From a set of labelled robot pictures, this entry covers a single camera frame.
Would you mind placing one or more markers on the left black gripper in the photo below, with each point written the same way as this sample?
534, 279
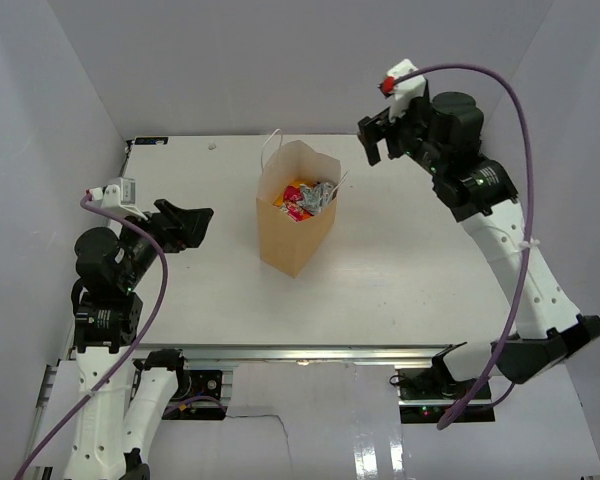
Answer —
188, 228

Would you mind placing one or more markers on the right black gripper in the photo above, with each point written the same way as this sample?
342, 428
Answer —
370, 131

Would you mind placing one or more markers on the large orange gummy bag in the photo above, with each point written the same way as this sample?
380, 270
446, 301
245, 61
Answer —
293, 192

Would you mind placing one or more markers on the red candy packet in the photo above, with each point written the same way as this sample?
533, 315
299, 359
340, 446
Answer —
289, 203
315, 198

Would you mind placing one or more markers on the red candy packet front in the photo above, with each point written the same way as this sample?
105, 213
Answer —
289, 203

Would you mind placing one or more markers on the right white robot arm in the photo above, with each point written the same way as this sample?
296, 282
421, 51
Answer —
442, 134

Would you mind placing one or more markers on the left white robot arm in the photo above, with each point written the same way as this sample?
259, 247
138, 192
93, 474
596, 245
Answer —
122, 401

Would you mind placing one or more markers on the brown paper bag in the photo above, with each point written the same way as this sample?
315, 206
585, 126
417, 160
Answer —
283, 243

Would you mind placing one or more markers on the left blue table label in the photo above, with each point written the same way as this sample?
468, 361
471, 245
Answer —
151, 141

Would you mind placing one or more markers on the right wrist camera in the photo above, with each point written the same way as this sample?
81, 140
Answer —
401, 93

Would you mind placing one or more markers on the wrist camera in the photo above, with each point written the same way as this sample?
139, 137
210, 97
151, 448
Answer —
118, 197
401, 93

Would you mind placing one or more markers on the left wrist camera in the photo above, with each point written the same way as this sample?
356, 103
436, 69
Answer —
118, 197

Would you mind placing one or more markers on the aluminium front rail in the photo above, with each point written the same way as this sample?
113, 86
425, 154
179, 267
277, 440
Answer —
227, 358

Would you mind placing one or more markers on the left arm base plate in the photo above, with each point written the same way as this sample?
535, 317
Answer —
200, 398

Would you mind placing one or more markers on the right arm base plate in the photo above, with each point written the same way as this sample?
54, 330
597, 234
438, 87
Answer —
423, 400

